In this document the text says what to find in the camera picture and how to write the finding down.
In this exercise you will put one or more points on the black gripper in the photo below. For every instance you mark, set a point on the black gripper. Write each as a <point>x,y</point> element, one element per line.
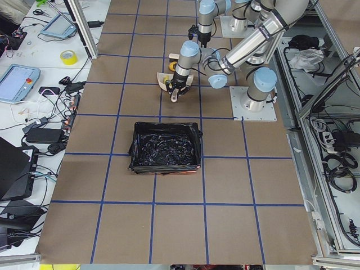
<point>203,37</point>
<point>179,79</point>

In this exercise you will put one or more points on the yellow toy potato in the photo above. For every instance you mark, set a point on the yellow toy potato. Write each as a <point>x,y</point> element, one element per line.
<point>172,66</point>

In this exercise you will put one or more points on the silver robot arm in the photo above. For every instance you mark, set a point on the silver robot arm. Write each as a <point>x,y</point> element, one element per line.
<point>222,14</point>
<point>270,18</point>

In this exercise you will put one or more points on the pink bin with black bag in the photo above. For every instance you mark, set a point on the pink bin with black bag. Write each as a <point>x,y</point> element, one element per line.
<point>165,148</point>

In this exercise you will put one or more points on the black power strip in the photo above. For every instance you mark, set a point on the black power strip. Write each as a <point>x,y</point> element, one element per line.
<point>73,107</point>

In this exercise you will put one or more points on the crumpled white cloth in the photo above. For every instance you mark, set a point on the crumpled white cloth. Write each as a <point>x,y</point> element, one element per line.
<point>307,60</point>

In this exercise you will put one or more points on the yellow tape roll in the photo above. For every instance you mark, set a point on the yellow tape roll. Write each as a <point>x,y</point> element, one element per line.
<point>69,57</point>

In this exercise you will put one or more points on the far blue teach pendant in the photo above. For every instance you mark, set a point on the far blue teach pendant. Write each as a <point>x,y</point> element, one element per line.
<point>59,27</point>

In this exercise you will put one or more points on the blue teach pendant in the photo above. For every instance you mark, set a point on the blue teach pendant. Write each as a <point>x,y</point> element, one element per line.
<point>17,82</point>
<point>59,27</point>

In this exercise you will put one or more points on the black power adapter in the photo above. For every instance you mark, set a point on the black power adapter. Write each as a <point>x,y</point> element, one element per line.
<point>44,135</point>

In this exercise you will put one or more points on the near blue teach pendant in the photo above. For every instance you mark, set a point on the near blue teach pendant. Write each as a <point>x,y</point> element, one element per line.
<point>17,82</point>

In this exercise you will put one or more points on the white power strip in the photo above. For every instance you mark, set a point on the white power strip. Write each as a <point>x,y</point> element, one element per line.
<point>328,142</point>

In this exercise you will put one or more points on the black scissors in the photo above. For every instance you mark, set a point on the black scissors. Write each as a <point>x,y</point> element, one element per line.
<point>39,12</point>

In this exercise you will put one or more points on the black laptop computer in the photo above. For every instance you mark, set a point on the black laptop computer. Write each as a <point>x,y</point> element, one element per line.
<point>17,167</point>

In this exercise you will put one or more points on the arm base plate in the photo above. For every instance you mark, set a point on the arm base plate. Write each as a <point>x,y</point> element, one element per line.
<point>245,109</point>
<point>234,28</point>

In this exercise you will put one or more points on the aluminium frame post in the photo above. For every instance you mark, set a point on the aluminium frame post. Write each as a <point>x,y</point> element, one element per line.
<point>80,21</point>

